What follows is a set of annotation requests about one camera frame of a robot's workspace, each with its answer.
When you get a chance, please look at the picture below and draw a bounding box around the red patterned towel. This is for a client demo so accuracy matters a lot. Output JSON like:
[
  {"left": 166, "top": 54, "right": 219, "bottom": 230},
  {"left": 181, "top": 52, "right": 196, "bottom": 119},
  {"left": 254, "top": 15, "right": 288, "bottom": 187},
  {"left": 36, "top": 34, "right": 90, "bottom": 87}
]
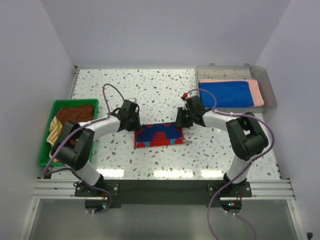
[{"left": 134, "top": 122, "right": 186, "bottom": 149}]

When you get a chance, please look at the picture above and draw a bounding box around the blue towel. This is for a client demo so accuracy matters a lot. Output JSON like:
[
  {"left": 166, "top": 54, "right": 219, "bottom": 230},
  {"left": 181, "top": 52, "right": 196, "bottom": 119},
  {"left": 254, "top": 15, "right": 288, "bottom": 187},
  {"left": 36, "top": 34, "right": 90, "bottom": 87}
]
[{"left": 198, "top": 81, "right": 254, "bottom": 108}]

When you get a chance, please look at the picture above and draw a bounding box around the pink towel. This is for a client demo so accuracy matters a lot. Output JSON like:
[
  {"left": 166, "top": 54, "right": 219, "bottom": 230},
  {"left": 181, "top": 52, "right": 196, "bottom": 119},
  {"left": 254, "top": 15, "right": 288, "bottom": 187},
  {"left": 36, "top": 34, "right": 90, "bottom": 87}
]
[{"left": 199, "top": 79, "right": 264, "bottom": 107}]

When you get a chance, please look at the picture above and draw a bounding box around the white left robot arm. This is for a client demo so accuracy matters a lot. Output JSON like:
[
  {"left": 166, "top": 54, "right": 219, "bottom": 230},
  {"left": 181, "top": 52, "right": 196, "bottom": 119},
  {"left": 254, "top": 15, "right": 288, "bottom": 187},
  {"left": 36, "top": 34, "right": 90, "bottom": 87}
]
[{"left": 51, "top": 99, "right": 141, "bottom": 197}]

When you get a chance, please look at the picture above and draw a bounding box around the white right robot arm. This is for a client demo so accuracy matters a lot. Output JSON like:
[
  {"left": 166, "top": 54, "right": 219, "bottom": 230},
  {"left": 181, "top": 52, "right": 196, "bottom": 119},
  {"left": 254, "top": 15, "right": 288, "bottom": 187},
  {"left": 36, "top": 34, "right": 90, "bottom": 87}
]
[{"left": 175, "top": 95, "right": 269, "bottom": 197}]

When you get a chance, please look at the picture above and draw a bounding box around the brown towel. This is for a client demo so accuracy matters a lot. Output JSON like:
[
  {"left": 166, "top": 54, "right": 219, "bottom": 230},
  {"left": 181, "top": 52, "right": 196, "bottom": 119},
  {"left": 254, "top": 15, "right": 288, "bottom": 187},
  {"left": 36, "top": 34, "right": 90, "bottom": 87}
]
[{"left": 54, "top": 103, "right": 95, "bottom": 146}]

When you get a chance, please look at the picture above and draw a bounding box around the yellow striped towel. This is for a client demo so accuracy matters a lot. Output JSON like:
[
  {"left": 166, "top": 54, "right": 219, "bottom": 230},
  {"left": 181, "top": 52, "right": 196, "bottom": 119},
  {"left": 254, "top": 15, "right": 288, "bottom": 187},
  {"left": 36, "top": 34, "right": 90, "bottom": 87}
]
[{"left": 46, "top": 116, "right": 63, "bottom": 148}]

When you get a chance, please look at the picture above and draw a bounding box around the clear plastic container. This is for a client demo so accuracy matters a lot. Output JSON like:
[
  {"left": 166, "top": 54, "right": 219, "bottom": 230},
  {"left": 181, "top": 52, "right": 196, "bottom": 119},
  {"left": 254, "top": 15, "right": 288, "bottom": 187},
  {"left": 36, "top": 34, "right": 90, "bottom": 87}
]
[{"left": 195, "top": 63, "right": 277, "bottom": 113}]

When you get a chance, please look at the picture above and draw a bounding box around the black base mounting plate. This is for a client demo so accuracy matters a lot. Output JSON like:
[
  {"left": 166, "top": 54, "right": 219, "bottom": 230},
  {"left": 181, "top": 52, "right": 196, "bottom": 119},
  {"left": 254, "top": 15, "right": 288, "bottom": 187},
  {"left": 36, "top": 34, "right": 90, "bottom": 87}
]
[{"left": 73, "top": 180, "right": 252, "bottom": 211}]

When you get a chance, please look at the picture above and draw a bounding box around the green plastic bin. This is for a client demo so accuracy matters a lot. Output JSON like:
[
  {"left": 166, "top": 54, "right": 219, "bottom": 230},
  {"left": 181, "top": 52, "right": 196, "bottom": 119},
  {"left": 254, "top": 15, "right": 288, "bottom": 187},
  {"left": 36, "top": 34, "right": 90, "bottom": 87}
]
[{"left": 37, "top": 98, "right": 99, "bottom": 167}]

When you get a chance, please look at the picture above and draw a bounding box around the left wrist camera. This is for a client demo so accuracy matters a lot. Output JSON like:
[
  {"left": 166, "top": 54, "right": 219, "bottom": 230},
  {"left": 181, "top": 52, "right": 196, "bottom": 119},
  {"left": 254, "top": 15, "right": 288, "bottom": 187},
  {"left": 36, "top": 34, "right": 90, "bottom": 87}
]
[{"left": 128, "top": 97, "right": 137, "bottom": 103}]

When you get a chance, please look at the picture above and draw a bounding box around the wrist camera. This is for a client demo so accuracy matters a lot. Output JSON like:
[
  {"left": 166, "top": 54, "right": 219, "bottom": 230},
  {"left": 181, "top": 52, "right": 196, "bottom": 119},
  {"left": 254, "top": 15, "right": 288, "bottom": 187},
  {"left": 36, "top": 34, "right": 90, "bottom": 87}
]
[
  {"left": 181, "top": 92, "right": 199, "bottom": 101},
  {"left": 128, "top": 97, "right": 137, "bottom": 103}
]

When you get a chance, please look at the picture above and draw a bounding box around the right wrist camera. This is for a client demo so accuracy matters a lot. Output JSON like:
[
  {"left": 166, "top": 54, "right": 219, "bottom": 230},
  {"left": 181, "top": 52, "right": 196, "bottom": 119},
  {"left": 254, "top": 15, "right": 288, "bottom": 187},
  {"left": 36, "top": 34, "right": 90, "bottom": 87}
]
[{"left": 181, "top": 92, "right": 199, "bottom": 101}]

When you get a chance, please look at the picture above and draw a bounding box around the aluminium frame rail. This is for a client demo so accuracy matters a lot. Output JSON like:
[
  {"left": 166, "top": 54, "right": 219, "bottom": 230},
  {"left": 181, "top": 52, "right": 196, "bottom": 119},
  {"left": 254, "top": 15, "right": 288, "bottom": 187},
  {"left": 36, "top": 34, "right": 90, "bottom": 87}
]
[{"left": 31, "top": 65, "right": 297, "bottom": 201}]

